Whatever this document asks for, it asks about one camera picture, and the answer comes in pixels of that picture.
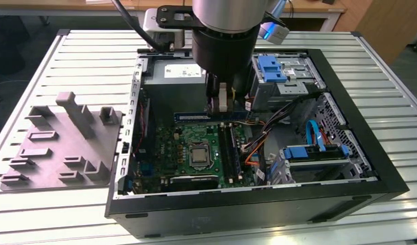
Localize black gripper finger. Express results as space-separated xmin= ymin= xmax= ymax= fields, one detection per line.
xmin=205 ymin=73 xmax=236 ymax=114

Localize green RAM stick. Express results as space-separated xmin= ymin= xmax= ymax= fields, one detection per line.
xmin=172 ymin=111 xmax=255 ymax=121

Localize empty black RAM slot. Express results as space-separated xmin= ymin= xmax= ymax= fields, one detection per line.
xmin=217 ymin=122 xmax=229 ymax=181

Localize blue plastic drive latch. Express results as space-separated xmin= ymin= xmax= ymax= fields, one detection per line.
xmin=257 ymin=55 xmax=286 ymax=83

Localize grey power supply unit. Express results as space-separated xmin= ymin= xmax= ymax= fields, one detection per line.
xmin=141 ymin=60 xmax=209 ymax=128

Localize metal drive cage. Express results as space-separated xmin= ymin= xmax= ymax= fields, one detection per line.
xmin=251 ymin=52 xmax=327 ymax=110

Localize CPU socket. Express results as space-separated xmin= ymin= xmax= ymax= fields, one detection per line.
xmin=184 ymin=140 xmax=215 ymax=169

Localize green motherboard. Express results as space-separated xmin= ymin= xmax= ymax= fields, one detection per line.
xmin=136 ymin=124 xmax=263 ymax=189

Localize silver CPU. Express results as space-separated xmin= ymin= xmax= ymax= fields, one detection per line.
xmin=189 ymin=147 xmax=211 ymax=164

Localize blue disk carrier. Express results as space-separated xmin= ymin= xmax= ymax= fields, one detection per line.
xmin=282 ymin=144 xmax=350 ymax=162

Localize black PC case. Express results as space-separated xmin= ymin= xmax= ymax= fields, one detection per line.
xmin=104 ymin=47 xmax=410 ymax=239

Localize metal disk bay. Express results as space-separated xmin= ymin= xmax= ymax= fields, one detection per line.
xmin=278 ymin=148 xmax=368 ymax=183

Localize grey parts rack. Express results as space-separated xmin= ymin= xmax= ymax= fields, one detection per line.
xmin=0 ymin=90 xmax=125 ymax=191

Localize wooden cabinet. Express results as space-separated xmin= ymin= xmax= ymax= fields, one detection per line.
xmin=340 ymin=0 xmax=417 ymax=64

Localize wooden desk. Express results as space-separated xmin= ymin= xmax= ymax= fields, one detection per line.
xmin=0 ymin=0 xmax=347 ymax=33

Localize white tilted wrist camera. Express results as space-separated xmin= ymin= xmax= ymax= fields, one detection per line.
xmin=257 ymin=22 xmax=290 ymax=44

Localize black striped wire bundle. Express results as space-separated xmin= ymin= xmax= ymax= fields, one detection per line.
xmin=241 ymin=94 xmax=320 ymax=151

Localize white boxy wrist camera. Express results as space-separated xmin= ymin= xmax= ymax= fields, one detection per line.
xmin=142 ymin=9 xmax=185 ymax=48

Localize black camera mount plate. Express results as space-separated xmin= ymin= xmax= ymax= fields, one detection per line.
xmin=156 ymin=5 xmax=204 ymax=29

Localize orange yellow red wires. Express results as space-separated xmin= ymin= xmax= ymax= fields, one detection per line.
xmin=244 ymin=150 xmax=263 ymax=166

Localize black camera cable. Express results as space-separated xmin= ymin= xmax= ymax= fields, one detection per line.
xmin=109 ymin=0 xmax=164 ymax=53

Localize blue SATA cable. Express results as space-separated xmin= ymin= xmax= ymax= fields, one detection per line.
xmin=304 ymin=119 xmax=328 ymax=151

